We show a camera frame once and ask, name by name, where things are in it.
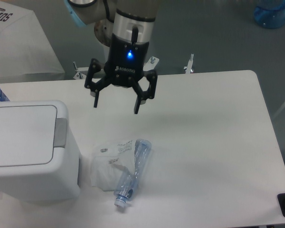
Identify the crumpled white plastic bag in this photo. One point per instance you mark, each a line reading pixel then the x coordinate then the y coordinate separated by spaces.
pixel 110 161

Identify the white trash can body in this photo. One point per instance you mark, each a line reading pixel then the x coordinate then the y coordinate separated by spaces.
pixel 55 180

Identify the white levelling foot bracket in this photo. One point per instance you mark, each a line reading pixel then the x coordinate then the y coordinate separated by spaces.
pixel 188 69

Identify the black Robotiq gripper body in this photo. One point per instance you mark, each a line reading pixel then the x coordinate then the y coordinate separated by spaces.
pixel 124 66

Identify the white trash can lid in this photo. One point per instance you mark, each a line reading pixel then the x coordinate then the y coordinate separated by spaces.
pixel 26 135

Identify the crushed clear plastic bottle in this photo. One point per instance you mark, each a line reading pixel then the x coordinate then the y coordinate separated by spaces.
pixel 128 182

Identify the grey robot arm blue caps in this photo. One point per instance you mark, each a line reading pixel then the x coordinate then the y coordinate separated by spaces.
pixel 128 29

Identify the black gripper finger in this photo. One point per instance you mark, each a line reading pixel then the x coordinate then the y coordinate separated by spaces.
pixel 142 96
pixel 95 87

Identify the large blue water jug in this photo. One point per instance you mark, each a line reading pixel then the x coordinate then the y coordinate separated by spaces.
pixel 270 14

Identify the white printed cloth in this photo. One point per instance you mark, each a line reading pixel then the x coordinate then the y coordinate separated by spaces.
pixel 24 46

